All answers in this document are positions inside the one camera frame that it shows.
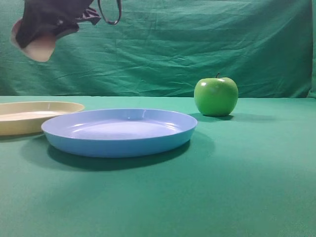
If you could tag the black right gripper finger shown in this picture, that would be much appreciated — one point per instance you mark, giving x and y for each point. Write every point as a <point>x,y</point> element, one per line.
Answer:
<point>39,16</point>
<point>75,11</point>

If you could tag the red and yellow bread bun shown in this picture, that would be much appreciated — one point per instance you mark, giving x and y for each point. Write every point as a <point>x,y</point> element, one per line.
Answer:
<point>40,49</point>

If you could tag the yellow plastic plate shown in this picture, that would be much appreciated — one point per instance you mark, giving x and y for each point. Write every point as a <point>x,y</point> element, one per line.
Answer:
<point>21,118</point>

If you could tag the blue plastic plate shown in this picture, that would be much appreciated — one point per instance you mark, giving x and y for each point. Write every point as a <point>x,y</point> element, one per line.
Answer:
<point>119,133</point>

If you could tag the green cloth backdrop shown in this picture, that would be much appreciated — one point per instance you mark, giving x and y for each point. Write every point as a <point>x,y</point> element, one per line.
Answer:
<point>163,47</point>

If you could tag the green apple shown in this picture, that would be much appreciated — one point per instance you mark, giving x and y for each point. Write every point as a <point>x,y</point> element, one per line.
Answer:
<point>216,97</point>

